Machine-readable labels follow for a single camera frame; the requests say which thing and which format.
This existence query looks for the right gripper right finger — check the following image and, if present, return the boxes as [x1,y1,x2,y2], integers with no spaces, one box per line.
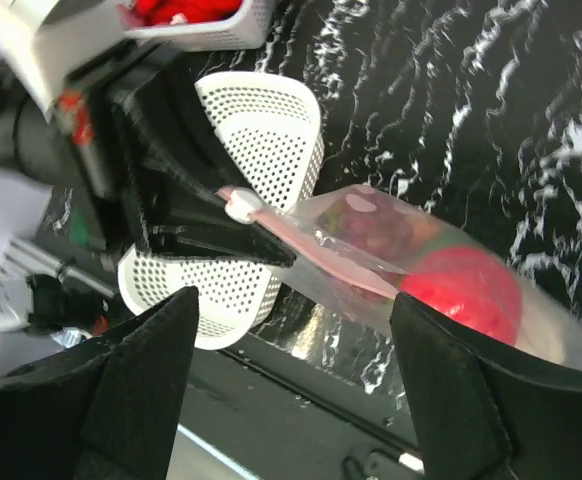
[390,294,582,479]

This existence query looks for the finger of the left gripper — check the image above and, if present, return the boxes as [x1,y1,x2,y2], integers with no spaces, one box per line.
[135,89,251,204]
[146,199,296,267]

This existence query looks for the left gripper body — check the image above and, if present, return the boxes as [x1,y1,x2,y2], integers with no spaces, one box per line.
[56,42,208,250]

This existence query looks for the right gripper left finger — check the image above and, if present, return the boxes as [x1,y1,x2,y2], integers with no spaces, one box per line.
[0,287,199,479]

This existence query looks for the red fake apple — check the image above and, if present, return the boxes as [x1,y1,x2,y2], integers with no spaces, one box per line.
[399,246,522,346]

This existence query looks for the clear zip top bag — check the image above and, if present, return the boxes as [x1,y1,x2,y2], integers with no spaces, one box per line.
[220,185,582,371]

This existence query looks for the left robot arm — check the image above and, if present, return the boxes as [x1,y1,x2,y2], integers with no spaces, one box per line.
[0,40,295,266]

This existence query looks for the purple fake grapes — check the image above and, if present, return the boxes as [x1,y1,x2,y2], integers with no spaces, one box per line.
[318,199,413,256]

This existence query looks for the large white perforated basket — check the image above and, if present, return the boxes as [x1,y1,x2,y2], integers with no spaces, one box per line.
[117,71,324,350]

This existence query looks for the green cloth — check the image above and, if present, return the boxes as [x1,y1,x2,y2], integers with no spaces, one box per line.
[69,209,90,248]

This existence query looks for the red cloth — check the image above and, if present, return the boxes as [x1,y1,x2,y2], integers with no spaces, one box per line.
[132,0,242,26]

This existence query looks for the small white basket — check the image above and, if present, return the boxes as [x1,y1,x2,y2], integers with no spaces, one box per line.
[118,1,278,52]

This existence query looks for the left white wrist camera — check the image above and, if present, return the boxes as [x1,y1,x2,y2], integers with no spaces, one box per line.
[0,1,125,121]

